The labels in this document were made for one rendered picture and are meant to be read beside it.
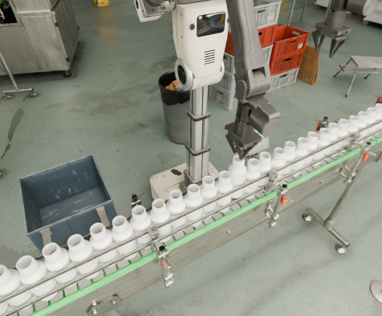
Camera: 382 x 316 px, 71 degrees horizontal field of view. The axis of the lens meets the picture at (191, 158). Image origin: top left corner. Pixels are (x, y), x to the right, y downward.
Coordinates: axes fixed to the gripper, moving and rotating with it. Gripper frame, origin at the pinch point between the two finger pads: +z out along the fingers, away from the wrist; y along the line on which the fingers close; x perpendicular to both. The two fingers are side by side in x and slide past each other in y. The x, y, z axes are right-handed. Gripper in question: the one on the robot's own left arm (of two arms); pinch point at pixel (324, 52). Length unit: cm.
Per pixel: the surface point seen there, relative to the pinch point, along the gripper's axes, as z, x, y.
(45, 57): 105, 85, 354
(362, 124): 27.6, -15.8, -17.0
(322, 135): 24.8, 8.4, -15.7
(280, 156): 24.4, 30.6, -16.7
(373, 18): 127, -539, 275
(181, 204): 26, 69, -16
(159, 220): 27, 78, -17
